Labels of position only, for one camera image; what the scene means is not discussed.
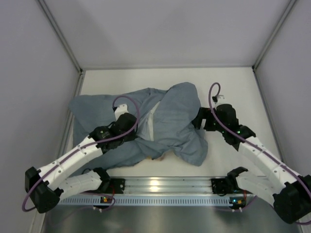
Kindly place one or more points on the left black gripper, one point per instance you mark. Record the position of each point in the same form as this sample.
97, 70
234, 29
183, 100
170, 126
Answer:
131, 135

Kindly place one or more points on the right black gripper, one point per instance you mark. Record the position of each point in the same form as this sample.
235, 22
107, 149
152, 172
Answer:
200, 119

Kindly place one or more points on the blue pillowcase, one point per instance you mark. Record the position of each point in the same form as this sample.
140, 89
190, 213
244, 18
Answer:
173, 128

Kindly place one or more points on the white pillow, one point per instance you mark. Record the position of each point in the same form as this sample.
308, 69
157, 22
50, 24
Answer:
146, 125

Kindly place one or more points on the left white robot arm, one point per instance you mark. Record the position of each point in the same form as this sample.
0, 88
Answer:
50, 184

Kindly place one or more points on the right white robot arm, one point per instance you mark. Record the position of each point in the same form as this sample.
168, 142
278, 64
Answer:
285, 190

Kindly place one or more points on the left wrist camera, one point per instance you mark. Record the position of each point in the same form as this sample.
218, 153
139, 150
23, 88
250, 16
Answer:
120, 110

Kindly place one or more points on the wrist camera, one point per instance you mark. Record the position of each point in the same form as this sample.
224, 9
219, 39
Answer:
120, 110
219, 100

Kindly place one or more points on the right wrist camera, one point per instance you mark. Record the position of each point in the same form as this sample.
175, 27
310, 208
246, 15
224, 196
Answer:
219, 100

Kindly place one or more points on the aluminium mounting rail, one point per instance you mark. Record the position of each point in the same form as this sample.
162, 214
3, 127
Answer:
143, 186

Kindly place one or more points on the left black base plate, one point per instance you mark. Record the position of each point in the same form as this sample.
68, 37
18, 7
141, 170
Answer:
116, 186

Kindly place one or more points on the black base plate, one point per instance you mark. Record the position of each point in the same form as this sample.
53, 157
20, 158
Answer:
221, 186
116, 186

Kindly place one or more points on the right aluminium frame post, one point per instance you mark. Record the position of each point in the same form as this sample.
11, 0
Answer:
274, 33

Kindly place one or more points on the aluminium frame post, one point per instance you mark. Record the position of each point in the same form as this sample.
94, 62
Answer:
54, 25
274, 33

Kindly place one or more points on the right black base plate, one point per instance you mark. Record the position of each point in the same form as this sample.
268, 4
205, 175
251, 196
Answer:
221, 186

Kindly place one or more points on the slotted cable duct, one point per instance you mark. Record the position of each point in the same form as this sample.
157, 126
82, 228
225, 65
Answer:
218, 201

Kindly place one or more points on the left aluminium frame post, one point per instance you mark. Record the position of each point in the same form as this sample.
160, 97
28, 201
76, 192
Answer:
54, 25

